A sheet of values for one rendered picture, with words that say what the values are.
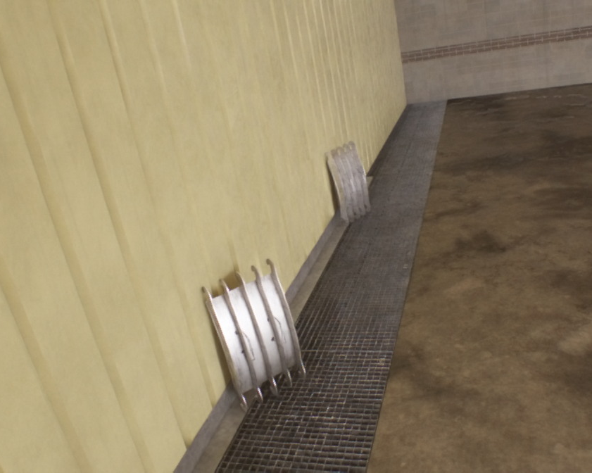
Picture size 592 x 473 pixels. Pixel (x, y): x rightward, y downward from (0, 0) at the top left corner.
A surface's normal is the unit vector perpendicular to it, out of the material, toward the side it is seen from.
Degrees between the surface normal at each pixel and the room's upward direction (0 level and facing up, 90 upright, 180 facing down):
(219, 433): 0
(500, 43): 90
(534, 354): 0
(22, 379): 90
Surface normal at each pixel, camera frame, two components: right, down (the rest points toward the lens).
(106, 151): 0.94, -0.06
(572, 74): -0.28, 0.39
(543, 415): -0.18, -0.92
